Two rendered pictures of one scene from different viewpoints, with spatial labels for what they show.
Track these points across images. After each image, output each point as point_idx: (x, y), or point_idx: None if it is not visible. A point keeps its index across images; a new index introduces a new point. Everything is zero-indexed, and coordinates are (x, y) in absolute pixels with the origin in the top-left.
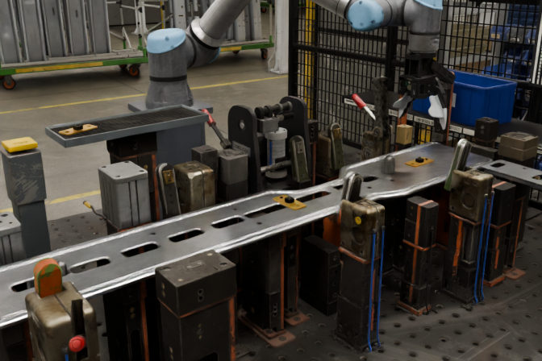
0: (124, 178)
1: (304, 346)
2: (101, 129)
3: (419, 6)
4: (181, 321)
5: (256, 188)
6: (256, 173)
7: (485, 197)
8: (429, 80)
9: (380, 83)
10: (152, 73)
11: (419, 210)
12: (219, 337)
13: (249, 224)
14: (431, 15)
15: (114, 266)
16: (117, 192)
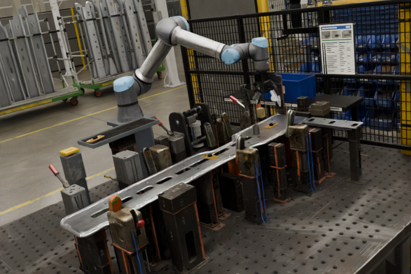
0: (128, 158)
1: (230, 227)
2: (107, 136)
3: (256, 46)
4: (175, 216)
5: (191, 153)
6: (189, 145)
7: (306, 136)
8: (268, 83)
9: (243, 88)
10: (119, 103)
11: (274, 149)
12: (192, 222)
13: (193, 169)
14: (263, 51)
15: (136, 199)
16: (126, 165)
